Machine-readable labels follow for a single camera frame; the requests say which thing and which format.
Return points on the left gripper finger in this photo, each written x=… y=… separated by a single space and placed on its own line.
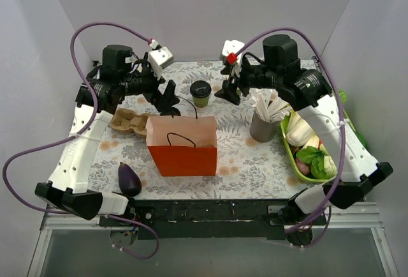
x=169 y=93
x=160 y=102

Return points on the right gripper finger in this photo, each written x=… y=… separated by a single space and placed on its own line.
x=231 y=70
x=228 y=92

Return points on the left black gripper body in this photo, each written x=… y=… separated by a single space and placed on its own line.
x=156 y=91

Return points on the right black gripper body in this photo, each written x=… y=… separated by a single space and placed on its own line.
x=238 y=83

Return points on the black plastic cup lid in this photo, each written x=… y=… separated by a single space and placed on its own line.
x=200 y=89

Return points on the green paper cup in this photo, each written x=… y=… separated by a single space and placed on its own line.
x=201 y=102

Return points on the orange paper bag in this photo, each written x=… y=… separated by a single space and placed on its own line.
x=183 y=146

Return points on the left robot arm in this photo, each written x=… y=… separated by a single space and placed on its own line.
x=120 y=74

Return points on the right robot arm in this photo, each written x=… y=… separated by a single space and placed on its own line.
x=310 y=94

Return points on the white wrapped straws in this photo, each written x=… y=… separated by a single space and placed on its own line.
x=269 y=107

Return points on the grey straw holder cup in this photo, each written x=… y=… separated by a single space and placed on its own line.
x=262 y=131

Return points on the napa cabbage toy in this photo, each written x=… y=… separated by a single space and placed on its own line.
x=298 y=131

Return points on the floral tablecloth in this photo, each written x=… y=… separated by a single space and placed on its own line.
x=245 y=168

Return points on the white radish toy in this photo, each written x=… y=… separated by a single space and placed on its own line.
x=315 y=142

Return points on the purple eggplant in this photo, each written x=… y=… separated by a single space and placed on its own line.
x=129 y=182

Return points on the pink sweet potato toy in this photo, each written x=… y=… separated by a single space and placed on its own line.
x=304 y=168

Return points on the white garlic toy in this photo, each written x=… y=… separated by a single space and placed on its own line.
x=330 y=168

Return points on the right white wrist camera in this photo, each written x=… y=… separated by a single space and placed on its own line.
x=229 y=54

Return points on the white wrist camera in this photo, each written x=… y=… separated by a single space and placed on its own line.
x=159 y=60
x=229 y=54

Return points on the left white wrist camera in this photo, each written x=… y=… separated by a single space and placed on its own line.
x=159 y=60

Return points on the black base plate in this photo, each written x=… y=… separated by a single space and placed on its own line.
x=172 y=219

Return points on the aluminium frame rail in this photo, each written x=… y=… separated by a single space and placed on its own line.
x=351 y=244

